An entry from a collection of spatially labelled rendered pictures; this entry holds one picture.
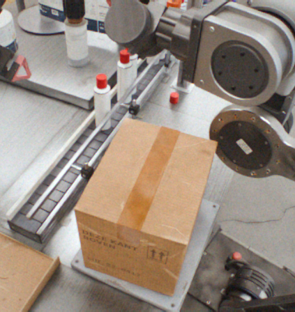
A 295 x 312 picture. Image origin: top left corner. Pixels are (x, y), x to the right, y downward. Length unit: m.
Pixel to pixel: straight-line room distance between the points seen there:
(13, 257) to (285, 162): 0.74
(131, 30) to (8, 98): 0.99
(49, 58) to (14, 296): 0.99
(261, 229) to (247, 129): 1.36
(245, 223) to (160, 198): 1.42
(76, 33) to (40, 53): 0.26
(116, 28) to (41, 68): 0.98
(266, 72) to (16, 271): 0.79
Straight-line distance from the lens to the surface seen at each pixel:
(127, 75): 1.28
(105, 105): 1.19
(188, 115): 1.41
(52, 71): 1.55
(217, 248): 1.77
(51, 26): 1.85
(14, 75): 0.96
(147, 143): 0.88
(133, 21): 0.62
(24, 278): 1.03
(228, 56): 0.56
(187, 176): 0.83
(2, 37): 1.62
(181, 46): 0.59
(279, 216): 2.27
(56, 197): 1.09
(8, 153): 1.31
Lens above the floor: 1.75
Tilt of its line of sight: 47 degrees down
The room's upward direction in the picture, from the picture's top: 5 degrees clockwise
